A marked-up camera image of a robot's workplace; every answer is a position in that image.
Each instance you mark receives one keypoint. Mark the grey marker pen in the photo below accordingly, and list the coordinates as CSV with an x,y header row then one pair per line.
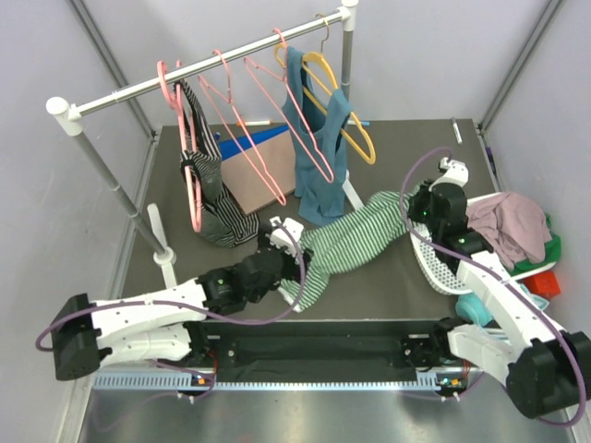
x,y
456,131

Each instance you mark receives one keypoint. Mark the pink garment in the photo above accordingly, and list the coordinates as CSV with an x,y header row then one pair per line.
x,y
514,225

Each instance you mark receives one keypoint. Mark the pink hanger with striped top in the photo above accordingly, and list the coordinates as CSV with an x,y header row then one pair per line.
x,y
177,99

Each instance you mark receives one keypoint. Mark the blue pen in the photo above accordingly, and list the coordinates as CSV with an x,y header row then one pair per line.
x,y
362,123

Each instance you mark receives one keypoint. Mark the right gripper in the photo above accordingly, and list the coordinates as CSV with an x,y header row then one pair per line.
x,y
424,193

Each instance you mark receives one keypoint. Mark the brown board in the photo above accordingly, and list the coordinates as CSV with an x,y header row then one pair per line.
x,y
257,178

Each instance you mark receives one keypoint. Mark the red block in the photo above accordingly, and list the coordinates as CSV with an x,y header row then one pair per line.
x,y
544,284

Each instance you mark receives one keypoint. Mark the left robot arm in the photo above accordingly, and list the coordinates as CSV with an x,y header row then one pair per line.
x,y
166,325

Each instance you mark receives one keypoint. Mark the blue tank top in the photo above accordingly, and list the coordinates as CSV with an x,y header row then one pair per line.
x,y
320,154

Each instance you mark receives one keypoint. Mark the blue sheet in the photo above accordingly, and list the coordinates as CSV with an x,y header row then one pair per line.
x,y
240,143

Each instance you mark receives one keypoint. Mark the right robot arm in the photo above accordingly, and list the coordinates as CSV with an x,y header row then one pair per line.
x,y
543,367

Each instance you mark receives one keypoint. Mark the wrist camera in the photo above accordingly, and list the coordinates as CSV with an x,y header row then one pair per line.
x,y
286,234
453,172

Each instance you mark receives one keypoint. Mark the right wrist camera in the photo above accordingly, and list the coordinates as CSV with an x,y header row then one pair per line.
x,y
453,172

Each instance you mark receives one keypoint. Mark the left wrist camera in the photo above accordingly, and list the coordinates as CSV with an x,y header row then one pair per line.
x,y
286,234

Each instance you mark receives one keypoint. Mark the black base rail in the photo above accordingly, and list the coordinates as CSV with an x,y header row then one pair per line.
x,y
314,351

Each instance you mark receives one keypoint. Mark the black white striped tank top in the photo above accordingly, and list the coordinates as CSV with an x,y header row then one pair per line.
x,y
223,222

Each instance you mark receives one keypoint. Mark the green garment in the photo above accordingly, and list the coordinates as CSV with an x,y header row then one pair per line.
x,y
545,256

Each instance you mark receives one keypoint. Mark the white perforated laundry basket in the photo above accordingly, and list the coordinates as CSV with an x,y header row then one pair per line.
x,y
443,281

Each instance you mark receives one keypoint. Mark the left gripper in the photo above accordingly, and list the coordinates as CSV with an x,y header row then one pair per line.
x,y
294,271

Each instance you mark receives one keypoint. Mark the green white striped tank top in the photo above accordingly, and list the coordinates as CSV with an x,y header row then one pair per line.
x,y
347,244

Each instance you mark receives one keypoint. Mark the orange capped white marker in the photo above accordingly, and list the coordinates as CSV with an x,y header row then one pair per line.
x,y
254,123

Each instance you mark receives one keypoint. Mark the yellow plastic hanger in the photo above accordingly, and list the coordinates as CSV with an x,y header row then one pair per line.
x,y
368,156

